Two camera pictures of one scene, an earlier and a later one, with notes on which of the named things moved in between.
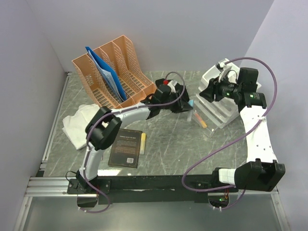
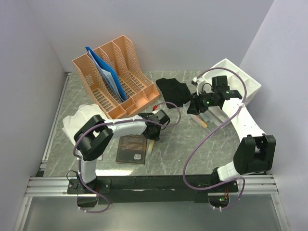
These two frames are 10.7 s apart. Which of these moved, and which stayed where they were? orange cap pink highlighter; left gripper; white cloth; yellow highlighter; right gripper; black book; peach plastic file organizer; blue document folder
Moved: left gripper; right gripper; black book; yellow highlighter
Stayed: orange cap pink highlighter; peach plastic file organizer; white cloth; blue document folder
